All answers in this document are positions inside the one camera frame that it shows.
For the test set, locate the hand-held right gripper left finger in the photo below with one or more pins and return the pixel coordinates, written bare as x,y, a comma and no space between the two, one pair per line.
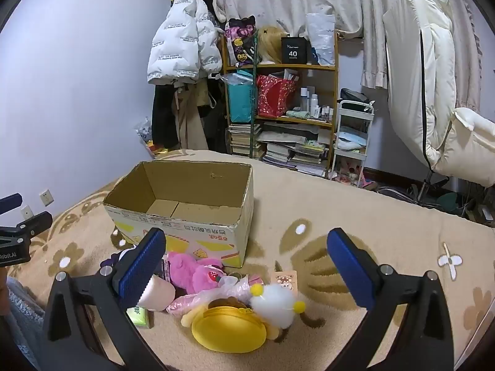
141,266

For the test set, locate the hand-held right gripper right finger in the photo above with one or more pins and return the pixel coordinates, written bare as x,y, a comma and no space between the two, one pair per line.
350,270

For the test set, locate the pink plush toy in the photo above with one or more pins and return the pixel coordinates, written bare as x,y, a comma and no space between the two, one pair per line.
189,274

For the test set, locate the teal paper bag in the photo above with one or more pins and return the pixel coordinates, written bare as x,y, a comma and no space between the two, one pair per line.
239,100

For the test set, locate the white padded chair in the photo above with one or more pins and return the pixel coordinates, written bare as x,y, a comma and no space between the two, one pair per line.
421,65

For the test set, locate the blonde wig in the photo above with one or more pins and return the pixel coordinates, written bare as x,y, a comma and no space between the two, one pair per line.
270,44

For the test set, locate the wooden shelf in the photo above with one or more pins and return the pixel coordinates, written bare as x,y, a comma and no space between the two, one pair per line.
328,96

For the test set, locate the pink plastic bag package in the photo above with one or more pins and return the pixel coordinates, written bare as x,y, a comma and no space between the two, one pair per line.
185,301

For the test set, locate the white pompom toy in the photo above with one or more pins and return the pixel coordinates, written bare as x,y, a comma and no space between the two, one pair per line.
272,301

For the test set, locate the printed cardboard box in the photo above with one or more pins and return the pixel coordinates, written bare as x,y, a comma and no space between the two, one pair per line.
216,239

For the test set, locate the dark hanging coats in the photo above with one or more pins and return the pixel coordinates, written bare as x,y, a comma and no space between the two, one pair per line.
162,116

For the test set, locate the yellow plush pouch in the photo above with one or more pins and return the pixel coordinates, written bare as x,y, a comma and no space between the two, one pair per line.
228,328

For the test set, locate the white wall socket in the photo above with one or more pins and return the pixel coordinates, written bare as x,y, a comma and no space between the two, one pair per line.
46,197
27,212

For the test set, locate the bag of colourful things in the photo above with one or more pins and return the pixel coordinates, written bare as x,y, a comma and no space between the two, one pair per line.
144,135

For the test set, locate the white trolley cart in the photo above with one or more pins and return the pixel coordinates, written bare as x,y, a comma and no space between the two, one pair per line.
354,123

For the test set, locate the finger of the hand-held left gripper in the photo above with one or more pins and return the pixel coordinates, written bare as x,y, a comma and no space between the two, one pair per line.
36,222
9,204

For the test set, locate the red patterned bag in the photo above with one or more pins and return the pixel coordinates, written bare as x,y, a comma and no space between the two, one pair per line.
272,96

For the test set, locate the clear plastic bag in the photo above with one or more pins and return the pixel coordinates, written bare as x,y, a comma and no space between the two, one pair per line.
321,34

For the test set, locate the row of white bottles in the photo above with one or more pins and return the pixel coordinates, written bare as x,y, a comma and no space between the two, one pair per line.
315,104

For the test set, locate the white puffer jacket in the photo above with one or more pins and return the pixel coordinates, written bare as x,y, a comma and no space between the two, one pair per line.
181,38

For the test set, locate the small printed card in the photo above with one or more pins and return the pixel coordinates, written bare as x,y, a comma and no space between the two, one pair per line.
284,280

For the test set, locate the stack of books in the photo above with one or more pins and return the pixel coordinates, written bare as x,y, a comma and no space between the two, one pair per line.
294,150

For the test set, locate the green tissue pack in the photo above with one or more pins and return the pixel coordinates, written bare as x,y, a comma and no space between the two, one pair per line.
139,315

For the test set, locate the black and purple printed bag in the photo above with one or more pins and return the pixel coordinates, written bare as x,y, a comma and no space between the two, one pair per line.
239,42

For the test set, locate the black box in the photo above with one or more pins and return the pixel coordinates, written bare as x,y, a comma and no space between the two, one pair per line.
293,51

